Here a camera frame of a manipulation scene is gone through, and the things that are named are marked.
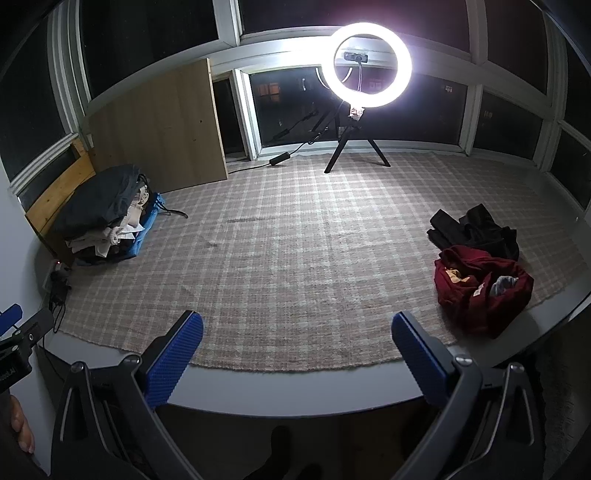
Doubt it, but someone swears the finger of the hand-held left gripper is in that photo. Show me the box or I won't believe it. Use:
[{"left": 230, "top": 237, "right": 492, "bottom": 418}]
[
  {"left": 0, "top": 308, "right": 55, "bottom": 354},
  {"left": 0, "top": 303, "right": 23, "bottom": 330}
]

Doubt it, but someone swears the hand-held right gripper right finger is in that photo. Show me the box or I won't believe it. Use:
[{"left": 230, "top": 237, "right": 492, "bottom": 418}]
[{"left": 391, "top": 310, "right": 548, "bottom": 480}]

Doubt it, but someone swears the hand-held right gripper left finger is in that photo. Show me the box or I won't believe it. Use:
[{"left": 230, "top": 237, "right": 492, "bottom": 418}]
[{"left": 50, "top": 310, "right": 204, "bottom": 480}]

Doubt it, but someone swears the black garment with yellow print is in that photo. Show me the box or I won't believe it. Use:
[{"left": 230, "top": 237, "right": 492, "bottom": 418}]
[{"left": 426, "top": 203, "right": 520, "bottom": 261}]

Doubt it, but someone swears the pile of clothes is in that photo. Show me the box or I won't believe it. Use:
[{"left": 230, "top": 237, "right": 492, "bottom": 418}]
[{"left": 62, "top": 165, "right": 153, "bottom": 266}]

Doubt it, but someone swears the person's left hand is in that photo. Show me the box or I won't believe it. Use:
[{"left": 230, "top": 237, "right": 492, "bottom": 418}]
[{"left": 8, "top": 394, "right": 36, "bottom": 455}]

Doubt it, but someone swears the black power strip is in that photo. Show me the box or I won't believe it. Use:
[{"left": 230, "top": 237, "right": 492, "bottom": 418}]
[{"left": 48, "top": 261, "right": 72, "bottom": 305}]

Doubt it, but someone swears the dark red hoodie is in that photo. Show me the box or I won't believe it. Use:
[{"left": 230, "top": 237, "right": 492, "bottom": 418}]
[{"left": 433, "top": 244, "right": 535, "bottom": 340}]

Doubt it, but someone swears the small grey cloth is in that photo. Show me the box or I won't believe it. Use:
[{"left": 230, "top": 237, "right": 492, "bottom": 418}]
[{"left": 489, "top": 275, "right": 520, "bottom": 297}]

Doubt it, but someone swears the blue bag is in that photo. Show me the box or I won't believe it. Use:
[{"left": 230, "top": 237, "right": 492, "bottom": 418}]
[{"left": 124, "top": 193, "right": 165, "bottom": 257}]

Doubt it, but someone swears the pine wood board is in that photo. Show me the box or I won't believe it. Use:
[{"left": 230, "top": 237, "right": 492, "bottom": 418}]
[{"left": 25, "top": 141, "right": 98, "bottom": 266}]

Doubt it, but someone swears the light wooden panel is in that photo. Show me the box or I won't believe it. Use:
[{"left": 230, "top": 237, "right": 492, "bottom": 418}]
[{"left": 88, "top": 58, "right": 229, "bottom": 195}]

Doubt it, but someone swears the black cable with controller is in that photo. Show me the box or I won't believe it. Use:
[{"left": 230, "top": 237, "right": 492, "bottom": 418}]
[{"left": 228, "top": 131, "right": 326, "bottom": 175}]

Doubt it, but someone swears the white ring light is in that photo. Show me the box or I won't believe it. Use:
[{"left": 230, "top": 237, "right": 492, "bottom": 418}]
[{"left": 321, "top": 22, "right": 413, "bottom": 110}]

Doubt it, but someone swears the white window frame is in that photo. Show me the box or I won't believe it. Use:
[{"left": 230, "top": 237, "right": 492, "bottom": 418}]
[{"left": 0, "top": 0, "right": 591, "bottom": 213}]

